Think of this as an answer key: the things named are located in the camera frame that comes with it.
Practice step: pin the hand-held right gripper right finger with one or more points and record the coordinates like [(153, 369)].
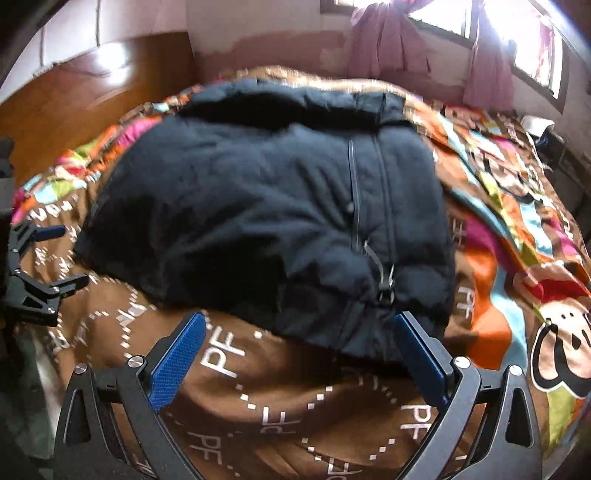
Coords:
[(422, 364)]

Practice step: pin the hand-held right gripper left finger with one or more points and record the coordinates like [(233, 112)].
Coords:
[(178, 364)]

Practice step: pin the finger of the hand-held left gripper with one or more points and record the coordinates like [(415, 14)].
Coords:
[(48, 232), (46, 288)]

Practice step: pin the dark navy padded jacket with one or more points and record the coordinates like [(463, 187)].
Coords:
[(254, 207)]

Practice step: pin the brown printed blanket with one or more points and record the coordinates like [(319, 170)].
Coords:
[(286, 392)]

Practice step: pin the wooden headboard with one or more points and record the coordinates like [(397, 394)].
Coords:
[(92, 101)]

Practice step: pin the cluttered desk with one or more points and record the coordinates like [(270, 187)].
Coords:
[(565, 157)]

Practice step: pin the white bag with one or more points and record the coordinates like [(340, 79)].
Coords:
[(538, 123)]

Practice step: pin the pink curtain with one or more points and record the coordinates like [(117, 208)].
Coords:
[(489, 69), (383, 41)]

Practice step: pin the brown framed window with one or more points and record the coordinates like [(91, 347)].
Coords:
[(441, 16)]

